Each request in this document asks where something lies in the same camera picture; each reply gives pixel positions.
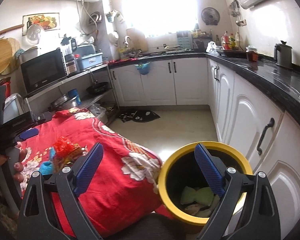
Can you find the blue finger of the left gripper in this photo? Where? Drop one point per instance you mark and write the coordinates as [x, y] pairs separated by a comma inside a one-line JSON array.
[[28, 134]]

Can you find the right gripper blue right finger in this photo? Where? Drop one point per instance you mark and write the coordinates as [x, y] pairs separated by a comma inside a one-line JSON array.
[[212, 169]]

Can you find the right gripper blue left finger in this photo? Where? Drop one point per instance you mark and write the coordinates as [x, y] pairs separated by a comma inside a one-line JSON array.
[[84, 169]]

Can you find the yellow round trash bin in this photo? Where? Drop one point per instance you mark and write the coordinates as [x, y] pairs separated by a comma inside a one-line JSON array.
[[181, 170]]

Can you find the person's left hand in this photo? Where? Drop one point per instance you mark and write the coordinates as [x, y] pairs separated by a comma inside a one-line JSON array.
[[18, 164]]

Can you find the green sponge cloth in bin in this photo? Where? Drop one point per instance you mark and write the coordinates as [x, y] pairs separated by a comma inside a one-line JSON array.
[[202, 196]]

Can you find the yellow snack wrapper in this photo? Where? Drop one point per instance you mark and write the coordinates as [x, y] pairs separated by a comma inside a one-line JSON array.
[[69, 159]]

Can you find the red crinkled plastic wrapper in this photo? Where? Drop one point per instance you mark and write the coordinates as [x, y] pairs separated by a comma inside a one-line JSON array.
[[63, 147]]

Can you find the crumpled white paper in bin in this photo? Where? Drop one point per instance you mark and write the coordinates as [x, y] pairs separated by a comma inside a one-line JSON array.
[[200, 210]]

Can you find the blue knitted cloth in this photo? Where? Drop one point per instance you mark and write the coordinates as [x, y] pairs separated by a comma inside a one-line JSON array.
[[47, 167]]

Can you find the steel cooking pot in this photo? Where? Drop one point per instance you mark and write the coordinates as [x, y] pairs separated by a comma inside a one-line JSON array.
[[63, 103]]

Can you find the red floral table cloth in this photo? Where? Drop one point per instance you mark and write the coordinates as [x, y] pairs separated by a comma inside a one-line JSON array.
[[124, 187]]

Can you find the black microwave oven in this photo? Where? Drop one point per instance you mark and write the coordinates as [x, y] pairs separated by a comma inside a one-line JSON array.
[[43, 70]]

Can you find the black floor mat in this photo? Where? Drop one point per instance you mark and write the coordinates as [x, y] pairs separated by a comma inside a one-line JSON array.
[[139, 116]]

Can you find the blue plastic storage box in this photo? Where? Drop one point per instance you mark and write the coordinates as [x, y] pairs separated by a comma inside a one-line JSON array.
[[89, 61]]

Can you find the blender with black lid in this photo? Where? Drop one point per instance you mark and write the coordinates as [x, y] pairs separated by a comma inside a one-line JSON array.
[[68, 47]]

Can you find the black granite countertop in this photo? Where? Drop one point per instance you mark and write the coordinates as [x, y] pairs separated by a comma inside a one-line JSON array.
[[280, 85]]

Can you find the glass jar with red contents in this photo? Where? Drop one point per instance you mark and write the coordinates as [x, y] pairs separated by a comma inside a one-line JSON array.
[[252, 53]]

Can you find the blue hanging basket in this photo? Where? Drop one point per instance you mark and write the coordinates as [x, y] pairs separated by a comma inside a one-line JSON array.
[[143, 68]]

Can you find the white plastic bag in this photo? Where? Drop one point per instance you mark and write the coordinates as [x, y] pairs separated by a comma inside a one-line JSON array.
[[212, 47]]

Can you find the red sauce bottle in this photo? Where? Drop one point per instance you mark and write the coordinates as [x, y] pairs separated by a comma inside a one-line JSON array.
[[225, 41]]

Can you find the dark electric kettle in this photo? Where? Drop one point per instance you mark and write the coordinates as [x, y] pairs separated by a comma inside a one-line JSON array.
[[283, 55]]

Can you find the black cabinet door handle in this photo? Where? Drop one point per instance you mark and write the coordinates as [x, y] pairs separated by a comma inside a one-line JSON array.
[[269, 125]]

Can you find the fruit picture on wall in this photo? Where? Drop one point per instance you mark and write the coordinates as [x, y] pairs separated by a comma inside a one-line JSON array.
[[48, 21]]

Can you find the small wall fan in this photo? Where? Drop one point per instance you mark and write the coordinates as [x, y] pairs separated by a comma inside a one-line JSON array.
[[210, 16]]

